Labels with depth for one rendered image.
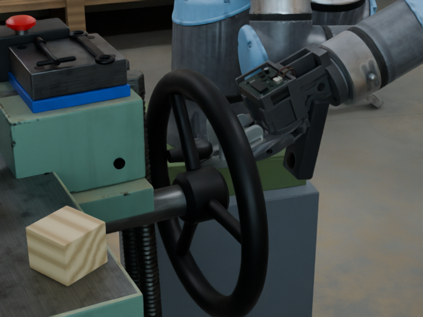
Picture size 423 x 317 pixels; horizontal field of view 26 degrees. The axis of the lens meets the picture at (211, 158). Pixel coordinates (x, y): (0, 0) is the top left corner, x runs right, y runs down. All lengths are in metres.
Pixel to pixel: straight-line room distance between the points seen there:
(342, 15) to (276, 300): 0.53
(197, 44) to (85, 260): 0.82
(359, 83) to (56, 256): 0.57
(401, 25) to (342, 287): 1.22
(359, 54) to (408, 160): 1.81
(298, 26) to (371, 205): 1.46
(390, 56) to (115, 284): 0.59
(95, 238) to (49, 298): 0.06
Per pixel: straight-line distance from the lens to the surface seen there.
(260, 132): 1.16
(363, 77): 1.18
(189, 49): 1.52
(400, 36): 1.21
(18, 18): 0.96
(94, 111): 0.90
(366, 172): 2.88
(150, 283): 1.08
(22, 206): 0.85
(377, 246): 2.51
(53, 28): 0.97
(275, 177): 1.59
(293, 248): 1.64
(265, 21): 1.28
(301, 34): 1.29
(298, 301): 1.71
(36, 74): 0.88
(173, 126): 1.58
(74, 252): 0.73
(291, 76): 1.14
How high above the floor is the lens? 1.31
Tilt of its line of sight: 27 degrees down
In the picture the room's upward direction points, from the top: straight up
